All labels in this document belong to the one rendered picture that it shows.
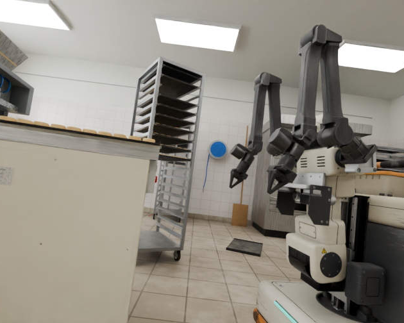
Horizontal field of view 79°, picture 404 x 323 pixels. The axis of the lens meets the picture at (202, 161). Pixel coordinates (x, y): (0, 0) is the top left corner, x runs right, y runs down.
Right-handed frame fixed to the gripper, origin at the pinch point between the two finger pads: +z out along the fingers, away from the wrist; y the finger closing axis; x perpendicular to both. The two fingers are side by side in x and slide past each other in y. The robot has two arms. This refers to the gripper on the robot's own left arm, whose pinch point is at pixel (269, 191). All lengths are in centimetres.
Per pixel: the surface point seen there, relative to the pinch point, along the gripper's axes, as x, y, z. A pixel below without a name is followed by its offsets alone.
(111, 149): -55, -22, 19
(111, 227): -37, -21, 43
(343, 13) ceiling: 38, -166, -273
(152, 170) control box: -37.4, -25.9, 16.5
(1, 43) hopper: -126, -44, 7
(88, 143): -64, -22, 22
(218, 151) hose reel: 46, -400, -100
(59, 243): -50, -21, 58
